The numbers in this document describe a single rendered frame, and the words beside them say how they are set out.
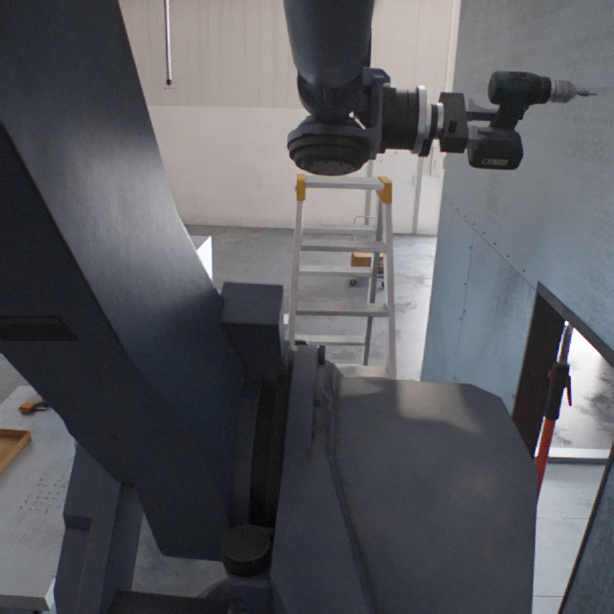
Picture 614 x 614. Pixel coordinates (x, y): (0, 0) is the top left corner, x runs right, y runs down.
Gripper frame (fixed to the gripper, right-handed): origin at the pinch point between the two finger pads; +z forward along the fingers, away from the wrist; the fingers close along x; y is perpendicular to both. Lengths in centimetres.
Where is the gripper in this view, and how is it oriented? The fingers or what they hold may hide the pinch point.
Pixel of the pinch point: (502, 125)
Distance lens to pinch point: 124.4
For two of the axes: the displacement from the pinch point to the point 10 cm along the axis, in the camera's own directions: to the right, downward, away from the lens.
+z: 10.0, 0.5, -0.4
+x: 0.6, -9.0, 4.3
